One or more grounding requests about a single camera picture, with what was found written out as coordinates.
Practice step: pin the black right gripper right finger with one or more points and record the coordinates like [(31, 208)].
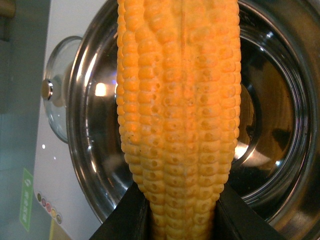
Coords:
[(235, 220)]

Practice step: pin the white electric cooking pot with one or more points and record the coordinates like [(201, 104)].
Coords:
[(276, 169)]

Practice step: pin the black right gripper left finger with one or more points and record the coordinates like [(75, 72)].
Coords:
[(130, 220)]

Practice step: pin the yellow corn cob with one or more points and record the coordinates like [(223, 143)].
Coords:
[(178, 104)]

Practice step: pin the glass pot lid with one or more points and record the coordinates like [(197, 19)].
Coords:
[(55, 83)]

